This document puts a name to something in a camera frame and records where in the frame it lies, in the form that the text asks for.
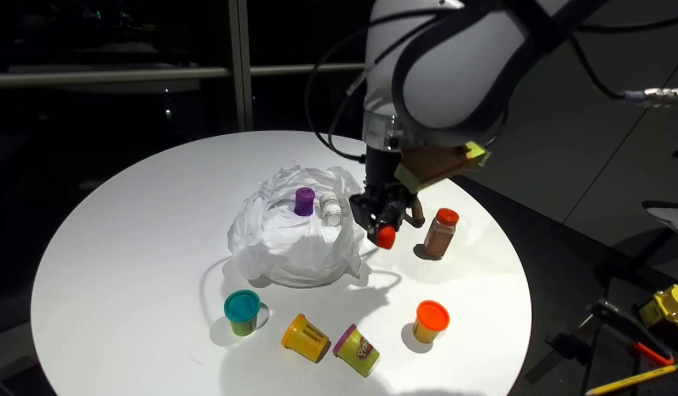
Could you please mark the spice jar with orange lid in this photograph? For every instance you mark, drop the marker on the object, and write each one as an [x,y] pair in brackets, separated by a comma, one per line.
[442,235]

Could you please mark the white pill bottle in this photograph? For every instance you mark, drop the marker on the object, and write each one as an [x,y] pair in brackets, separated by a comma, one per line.
[334,214]

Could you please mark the grey window frame post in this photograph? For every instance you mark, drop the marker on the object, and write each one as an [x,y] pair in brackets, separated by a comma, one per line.
[241,66]

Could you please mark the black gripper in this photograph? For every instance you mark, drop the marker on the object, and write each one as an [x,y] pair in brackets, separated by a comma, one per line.
[384,179]

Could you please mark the red toy strawberry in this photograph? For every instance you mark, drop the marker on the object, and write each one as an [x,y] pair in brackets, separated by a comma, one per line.
[387,239]

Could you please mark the yellow stick on floor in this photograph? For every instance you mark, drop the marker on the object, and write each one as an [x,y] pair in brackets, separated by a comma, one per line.
[632,379]

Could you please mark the grey horizontal handrail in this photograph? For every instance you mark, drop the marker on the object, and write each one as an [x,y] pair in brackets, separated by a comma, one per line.
[105,76]

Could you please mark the white crumpled plastic bag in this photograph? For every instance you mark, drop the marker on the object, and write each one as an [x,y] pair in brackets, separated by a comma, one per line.
[295,246]

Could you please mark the small purple plastic cup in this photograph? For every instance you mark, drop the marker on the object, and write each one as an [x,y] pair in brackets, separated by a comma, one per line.
[305,201]

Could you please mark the play-doh tub with orange lid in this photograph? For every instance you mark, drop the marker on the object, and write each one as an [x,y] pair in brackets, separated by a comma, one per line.
[430,321]

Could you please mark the play-doh tub with teal lid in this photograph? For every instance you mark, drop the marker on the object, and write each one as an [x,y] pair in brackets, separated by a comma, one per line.
[242,308]

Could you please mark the yellow play-doh tub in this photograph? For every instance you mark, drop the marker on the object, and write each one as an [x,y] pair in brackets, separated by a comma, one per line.
[307,339]

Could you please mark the yellow device on floor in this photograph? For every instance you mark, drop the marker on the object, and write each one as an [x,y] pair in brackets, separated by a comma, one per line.
[669,308]

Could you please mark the green play-doh tub pink lid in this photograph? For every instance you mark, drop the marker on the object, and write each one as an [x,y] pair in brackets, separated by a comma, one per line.
[357,350]

